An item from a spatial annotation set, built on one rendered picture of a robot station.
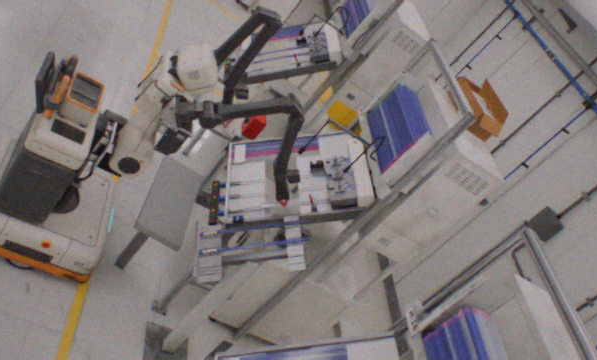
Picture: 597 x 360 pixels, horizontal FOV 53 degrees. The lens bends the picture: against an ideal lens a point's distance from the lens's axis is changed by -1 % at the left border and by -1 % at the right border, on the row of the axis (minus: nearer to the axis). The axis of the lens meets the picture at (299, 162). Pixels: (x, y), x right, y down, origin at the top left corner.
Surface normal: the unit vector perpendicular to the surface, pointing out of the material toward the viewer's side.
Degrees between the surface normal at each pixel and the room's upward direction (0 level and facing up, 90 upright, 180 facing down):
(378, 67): 90
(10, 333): 0
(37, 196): 90
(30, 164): 90
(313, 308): 90
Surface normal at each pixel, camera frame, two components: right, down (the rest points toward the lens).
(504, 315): -0.80, -0.45
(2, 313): 0.60, -0.66
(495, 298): 0.05, 0.61
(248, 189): -0.10, -0.79
